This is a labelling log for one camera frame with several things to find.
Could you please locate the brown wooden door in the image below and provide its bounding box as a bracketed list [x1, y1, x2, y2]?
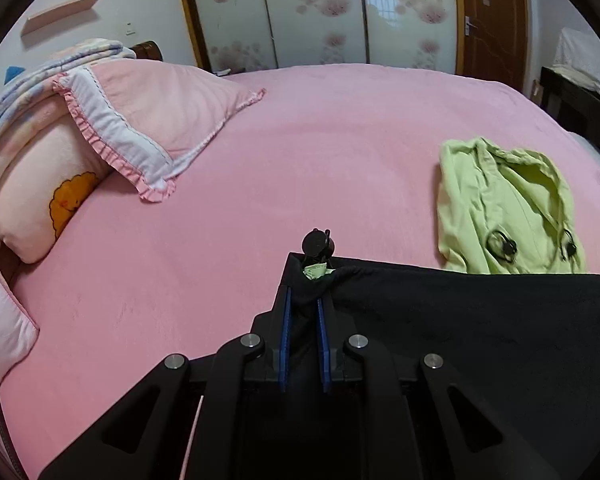
[457, 0, 530, 93]

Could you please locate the pink wall shelf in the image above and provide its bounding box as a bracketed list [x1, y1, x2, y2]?
[21, 0, 104, 37]

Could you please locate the light green and black jacket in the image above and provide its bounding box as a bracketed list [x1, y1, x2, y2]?
[282, 136, 600, 480]

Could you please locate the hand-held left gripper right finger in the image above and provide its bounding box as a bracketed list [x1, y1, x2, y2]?
[316, 296, 573, 480]

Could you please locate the folded floral blanket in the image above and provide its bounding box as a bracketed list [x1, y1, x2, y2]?
[0, 39, 138, 161]

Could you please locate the wooden headboard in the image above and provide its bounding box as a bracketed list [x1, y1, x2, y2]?
[130, 40, 167, 63]

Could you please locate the pink frilled pillow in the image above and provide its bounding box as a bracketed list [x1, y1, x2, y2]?
[52, 60, 267, 203]

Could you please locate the bed with pink sheet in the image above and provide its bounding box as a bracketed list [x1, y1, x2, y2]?
[0, 62, 600, 480]

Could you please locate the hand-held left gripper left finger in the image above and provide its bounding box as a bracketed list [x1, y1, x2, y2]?
[37, 282, 293, 480]

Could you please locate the floral sliding door wardrobe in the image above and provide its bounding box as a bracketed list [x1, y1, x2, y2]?
[175, 0, 468, 77]

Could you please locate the cream pillow with orange print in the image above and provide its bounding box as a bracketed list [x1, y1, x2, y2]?
[0, 92, 116, 265]

